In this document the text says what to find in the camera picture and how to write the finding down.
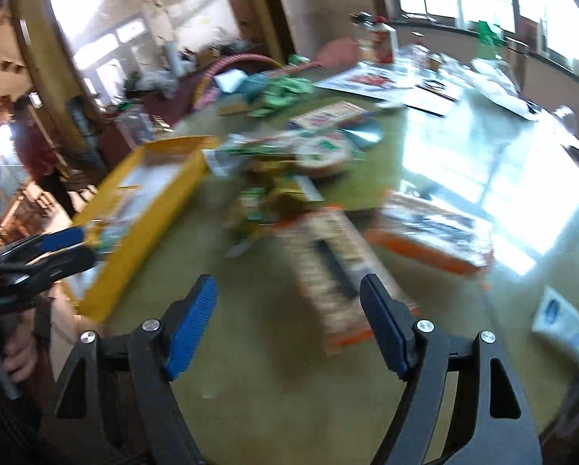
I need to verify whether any white blue oval-print packet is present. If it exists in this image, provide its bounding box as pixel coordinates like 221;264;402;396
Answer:
532;286;579;370

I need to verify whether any long orange cracker packet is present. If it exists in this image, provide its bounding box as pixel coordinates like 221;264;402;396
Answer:
274;207;420;355

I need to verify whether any teal tissue box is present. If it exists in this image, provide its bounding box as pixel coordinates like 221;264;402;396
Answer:
213;70;250;96

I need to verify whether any green plastic bag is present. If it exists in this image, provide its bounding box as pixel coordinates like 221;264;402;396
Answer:
477;19;504;47

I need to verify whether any pink hula hoop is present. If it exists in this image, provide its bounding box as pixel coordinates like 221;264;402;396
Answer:
191;53;290;108

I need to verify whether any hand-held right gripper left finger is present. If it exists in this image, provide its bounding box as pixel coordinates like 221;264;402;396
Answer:
52;274;219;465

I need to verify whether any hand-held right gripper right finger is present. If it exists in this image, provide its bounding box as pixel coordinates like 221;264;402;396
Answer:
358;274;545;465

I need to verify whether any clear plastic cup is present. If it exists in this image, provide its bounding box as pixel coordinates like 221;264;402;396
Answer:
115;111;155;145

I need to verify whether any pink plastic fan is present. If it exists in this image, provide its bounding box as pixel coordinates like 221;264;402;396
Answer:
314;39;361;67

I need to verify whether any yellow green snack packet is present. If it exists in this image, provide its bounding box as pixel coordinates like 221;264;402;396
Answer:
226;186;283;236

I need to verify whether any person's left hand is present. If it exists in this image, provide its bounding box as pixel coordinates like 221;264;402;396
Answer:
1;317;39;384

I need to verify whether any yellow cardboard box tray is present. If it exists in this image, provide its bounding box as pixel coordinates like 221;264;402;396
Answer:
59;136;221;323

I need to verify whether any red blue striped snack packet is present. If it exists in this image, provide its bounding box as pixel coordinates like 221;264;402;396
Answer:
286;101;374;133

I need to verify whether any green knitted cloth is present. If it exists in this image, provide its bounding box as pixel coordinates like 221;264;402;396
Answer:
247;75;315;118

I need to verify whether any printed paper flyer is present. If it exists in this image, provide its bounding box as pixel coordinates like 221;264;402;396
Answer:
314;64;419;102

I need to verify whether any white liquor bottle red label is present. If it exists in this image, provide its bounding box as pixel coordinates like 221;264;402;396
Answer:
367;23;398;62

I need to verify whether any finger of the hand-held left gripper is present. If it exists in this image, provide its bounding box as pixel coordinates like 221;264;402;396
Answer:
0;245;97;301
0;227;85;265

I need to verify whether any short orange cracker packet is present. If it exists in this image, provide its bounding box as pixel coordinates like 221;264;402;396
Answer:
366;190;495;278

